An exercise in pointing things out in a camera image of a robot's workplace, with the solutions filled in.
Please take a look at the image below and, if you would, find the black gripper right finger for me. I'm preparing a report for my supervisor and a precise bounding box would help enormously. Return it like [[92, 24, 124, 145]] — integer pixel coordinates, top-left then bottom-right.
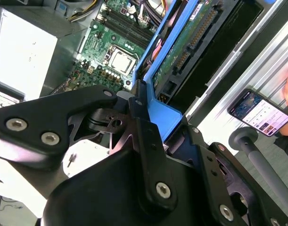
[[187, 117, 288, 226]]

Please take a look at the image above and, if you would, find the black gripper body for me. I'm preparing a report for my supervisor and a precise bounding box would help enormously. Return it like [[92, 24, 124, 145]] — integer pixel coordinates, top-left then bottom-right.
[[41, 148, 217, 226]]

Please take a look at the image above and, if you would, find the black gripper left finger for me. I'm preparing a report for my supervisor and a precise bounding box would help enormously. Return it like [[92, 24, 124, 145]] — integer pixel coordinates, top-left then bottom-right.
[[0, 80, 179, 210]]

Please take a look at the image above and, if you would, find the hard disk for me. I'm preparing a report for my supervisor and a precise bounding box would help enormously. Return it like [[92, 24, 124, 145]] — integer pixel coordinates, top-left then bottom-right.
[[132, 0, 264, 165]]

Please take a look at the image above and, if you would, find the black smartphone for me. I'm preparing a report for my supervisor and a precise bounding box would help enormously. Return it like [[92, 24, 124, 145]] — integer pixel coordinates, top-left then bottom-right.
[[227, 89, 288, 137]]

